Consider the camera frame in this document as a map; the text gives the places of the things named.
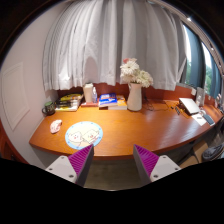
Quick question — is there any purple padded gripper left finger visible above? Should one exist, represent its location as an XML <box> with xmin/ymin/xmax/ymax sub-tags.
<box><xmin>46</xmin><ymin>145</ymin><xmax>94</xmax><ymax>187</ymax></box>

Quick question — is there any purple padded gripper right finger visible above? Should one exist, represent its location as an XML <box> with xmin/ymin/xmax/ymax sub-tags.
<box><xmin>133</xmin><ymin>145</ymin><xmax>180</xmax><ymax>185</ymax></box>

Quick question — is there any round cartoon mouse pad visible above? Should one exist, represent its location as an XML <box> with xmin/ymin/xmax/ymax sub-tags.
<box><xmin>65</xmin><ymin>121</ymin><xmax>103</xmax><ymax>150</ymax></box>

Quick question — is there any pink white computer mouse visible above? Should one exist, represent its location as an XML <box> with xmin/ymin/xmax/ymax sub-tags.
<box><xmin>50</xmin><ymin>120</ymin><xmax>62</xmax><ymax>134</ymax></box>

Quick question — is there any grey office chair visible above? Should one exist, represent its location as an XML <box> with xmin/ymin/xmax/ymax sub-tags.
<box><xmin>202</xmin><ymin>143</ymin><xmax>224</xmax><ymax>162</ymax></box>

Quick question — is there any stack of yellow books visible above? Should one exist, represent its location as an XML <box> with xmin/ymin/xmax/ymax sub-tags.
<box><xmin>55</xmin><ymin>93</ymin><xmax>83</xmax><ymax>111</ymax></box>

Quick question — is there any dark green mug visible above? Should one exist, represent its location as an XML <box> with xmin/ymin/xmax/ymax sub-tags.
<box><xmin>42</xmin><ymin>101</ymin><xmax>55</xmax><ymax>116</ymax></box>

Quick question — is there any yellow book under blue book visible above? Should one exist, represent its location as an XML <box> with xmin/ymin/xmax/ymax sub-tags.
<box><xmin>109</xmin><ymin>95</ymin><xmax>127</xmax><ymax>110</ymax></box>

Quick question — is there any white ceramic vase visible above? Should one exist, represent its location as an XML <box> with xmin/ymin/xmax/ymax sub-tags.
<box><xmin>127</xmin><ymin>83</ymin><xmax>142</xmax><ymax>111</ymax></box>

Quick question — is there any white paper sheet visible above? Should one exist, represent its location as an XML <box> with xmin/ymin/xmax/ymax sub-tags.
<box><xmin>192</xmin><ymin>114</ymin><xmax>206</xmax><ymax>126</ymax></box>

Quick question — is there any silver laptop on stand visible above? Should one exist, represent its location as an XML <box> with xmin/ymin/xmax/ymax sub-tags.
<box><xmin>179</xmin><ymin>98</ymin><xmax>200</xmax><ymax>115</ymax></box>

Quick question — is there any small clear bottle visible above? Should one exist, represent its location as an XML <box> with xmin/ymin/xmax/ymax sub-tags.
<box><xmin>92</xmin><ymin>87</ymin><xmax>98</xmax><ymax>103</ymax></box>

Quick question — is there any dark smartphone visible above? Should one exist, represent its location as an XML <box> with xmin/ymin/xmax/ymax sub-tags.
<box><xmin>203</xmin><ymin>114</ymin><xmax>215</xmax><ymax>126</ymax></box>

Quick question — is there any blue white book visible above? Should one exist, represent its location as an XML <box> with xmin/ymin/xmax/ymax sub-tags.
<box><xmin>98</xmin><ymin>93</ymin><xmax>117</xmax><ymax>107</ymax></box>

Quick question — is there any white tissue container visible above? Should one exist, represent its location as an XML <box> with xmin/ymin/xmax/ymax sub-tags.
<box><xmin>83</xmin><ymin>83</ymin><xmax>93</xmax><ymax>103</ymax></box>

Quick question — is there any white flower bouquet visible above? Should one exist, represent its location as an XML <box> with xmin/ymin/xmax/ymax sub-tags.
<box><xmin>120</xmin><ymin>58</ymin><xmax>153</xmax><ymax>88</ymax></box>

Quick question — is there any white curtain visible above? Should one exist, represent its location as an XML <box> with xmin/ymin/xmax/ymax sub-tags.
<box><xmin>43</xmin><ymin>0</ymin><xmax>186</xmax><ymax>90</ymax></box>

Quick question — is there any black cable on desk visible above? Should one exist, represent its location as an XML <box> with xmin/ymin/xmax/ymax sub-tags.
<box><xmin>142</xmin><ymin>94</ymin><xmax>181</xmax><ymax>112</ymax></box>

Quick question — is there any grey photo frame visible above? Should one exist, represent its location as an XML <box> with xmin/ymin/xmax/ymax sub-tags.
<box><xmin>195</xmin><ymin>87</ymin><xmax>205</xmax><ymax>106</ymax></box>

